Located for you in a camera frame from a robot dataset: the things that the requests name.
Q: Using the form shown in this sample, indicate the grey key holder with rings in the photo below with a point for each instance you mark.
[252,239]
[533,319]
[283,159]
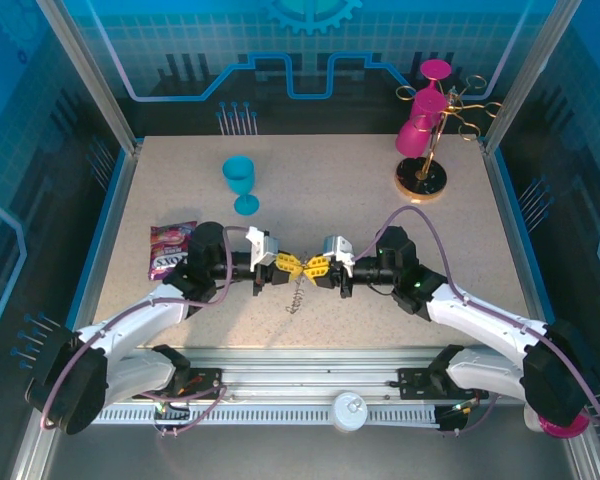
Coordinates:
[295,306]

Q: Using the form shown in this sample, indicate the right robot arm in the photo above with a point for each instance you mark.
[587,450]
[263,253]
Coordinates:
[480,315]

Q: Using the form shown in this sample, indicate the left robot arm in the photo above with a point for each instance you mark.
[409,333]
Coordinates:
[130,320]

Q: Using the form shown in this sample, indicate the purple snack bag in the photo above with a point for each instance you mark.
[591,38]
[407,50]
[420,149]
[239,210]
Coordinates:
[167,250]

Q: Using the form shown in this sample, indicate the teal plastic goblet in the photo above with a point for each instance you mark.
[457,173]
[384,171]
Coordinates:
[239,175]

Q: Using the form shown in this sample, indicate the pink plastic goblet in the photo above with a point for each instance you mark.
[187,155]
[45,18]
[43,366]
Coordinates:
[412,137]
[432,102]

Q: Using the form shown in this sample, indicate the white round cylinder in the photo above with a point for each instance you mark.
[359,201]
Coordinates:
[350,415]

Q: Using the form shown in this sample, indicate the pink cup outside table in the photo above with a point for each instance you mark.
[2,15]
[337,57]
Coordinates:
[560,431]

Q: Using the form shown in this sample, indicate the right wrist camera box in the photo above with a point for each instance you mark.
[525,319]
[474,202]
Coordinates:
[337,247]

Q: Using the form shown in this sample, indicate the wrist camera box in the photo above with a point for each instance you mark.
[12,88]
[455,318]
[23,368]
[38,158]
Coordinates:
[262,247]
[337,247]

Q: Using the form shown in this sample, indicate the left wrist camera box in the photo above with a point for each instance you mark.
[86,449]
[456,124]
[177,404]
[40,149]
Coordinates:
[262,247]

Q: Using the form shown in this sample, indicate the aluminium mounting rail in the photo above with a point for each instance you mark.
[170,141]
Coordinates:
[305,370]

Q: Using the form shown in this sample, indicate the aluminium side rail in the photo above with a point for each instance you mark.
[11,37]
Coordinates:
[502,210]
[122,190]

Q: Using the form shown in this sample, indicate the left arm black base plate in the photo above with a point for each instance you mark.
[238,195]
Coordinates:
[210,382]

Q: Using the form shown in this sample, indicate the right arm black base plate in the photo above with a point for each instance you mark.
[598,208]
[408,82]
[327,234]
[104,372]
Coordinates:
[412,382]

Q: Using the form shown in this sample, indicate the aluminium frame post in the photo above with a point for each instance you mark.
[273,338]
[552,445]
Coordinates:
[525,75]
[87,75]

